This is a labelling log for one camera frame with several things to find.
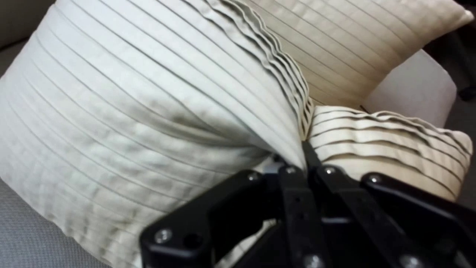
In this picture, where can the large white striped pillow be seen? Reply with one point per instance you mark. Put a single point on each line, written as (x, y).
(346, 47)

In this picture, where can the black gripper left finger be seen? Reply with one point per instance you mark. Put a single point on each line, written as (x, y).
(278, 208)

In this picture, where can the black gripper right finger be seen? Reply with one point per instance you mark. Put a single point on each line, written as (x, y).
(382, 221)

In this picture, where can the small white striped pillow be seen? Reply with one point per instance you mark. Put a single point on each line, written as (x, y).
(150, 123)

